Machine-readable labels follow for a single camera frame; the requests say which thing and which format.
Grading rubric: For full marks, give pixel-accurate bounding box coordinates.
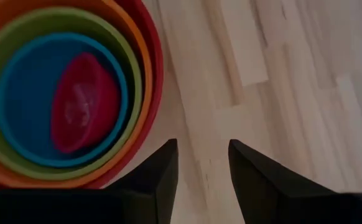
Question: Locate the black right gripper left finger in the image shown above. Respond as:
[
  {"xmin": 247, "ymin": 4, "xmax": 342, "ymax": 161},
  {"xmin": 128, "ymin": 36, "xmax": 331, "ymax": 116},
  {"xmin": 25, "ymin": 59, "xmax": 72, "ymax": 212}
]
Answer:
[{"xmin": 0, "ymin": 138, "xmax": 180, "ymax": 224}]

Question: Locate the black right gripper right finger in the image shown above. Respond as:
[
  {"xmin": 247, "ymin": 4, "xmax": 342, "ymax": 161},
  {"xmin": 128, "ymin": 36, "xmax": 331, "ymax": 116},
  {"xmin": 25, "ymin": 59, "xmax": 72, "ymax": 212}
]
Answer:
[{"xmin": 228, "ymin": 139, "xmax": 362, "ymax": 224}]

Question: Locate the small magenta plastic bowl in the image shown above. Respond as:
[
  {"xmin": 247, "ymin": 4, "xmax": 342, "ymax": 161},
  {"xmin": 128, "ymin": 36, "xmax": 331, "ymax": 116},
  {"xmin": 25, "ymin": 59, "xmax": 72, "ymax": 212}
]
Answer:
[{"xmin": 50, "ymin": 52, "xmax": 122, "ymax": 154}]

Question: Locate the blue plastic bowl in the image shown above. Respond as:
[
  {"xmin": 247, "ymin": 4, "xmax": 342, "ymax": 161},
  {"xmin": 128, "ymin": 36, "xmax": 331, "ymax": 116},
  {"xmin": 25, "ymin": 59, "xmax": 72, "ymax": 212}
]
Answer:
[{"xmin": 0, "ymin": 32, "xmax": 129, "ymax": 169}]

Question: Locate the green plastic bowl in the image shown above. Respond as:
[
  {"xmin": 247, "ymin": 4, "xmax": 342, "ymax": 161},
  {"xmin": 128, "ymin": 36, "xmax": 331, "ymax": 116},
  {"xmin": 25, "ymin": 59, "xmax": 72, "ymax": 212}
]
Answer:
[{"xmin": 0, "ymin": 6, "xmax": 144, "ymax": 182}]

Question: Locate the orange plastic bowl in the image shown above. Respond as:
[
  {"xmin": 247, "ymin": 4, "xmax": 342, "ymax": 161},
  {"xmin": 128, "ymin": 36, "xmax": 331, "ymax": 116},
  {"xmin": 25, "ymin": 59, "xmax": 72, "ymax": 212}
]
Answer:
[{"xmin": 0, "ymin": 0, "xmax": 154, "ymax": 189}]

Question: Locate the large red plastic bowl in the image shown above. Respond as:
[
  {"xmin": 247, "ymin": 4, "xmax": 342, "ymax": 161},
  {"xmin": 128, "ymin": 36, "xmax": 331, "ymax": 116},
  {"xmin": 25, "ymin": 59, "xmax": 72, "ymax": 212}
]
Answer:
[{"xmin": 0, "ymin": 0, "xmax": 165, "ymax": 191}]

